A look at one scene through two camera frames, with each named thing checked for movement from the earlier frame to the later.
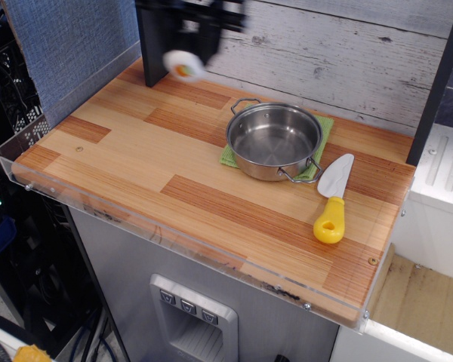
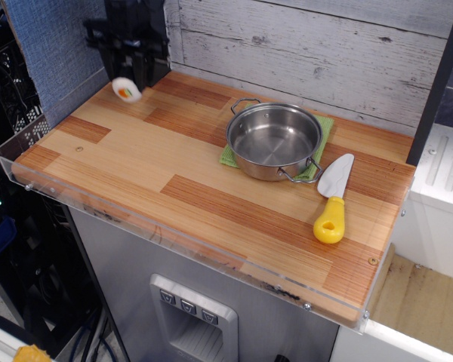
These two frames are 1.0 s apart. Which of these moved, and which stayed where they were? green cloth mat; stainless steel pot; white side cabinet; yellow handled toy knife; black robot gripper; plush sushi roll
Moved: plush sushi roll; black robot gripper
Stayed: white side cabinet; green cloth mat; yellow handled toy knife; stainless steel pot
